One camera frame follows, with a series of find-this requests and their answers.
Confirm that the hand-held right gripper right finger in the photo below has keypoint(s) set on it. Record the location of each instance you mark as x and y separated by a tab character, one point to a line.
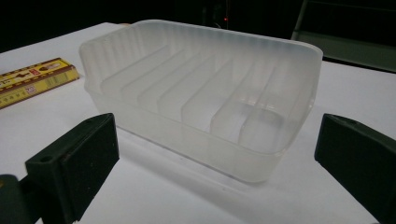
361	158

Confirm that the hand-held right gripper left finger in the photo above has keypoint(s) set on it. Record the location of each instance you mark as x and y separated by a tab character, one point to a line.
77	165

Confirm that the yellow box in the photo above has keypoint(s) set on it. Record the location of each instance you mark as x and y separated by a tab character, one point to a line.
34	81

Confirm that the translucent plastic divided container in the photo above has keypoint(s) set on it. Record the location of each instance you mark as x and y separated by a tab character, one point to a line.
199	99

